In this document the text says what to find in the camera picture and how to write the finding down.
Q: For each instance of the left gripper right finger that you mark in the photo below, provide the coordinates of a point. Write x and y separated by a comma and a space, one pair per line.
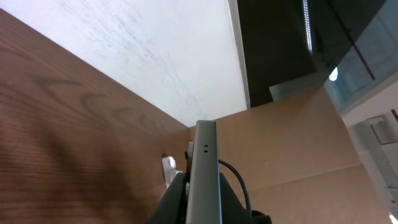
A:
232, 210

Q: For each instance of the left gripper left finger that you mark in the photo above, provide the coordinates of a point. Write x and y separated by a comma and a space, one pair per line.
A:
172, 206

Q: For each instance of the white power strip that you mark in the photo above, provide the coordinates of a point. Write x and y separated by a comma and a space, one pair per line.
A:
169, 169

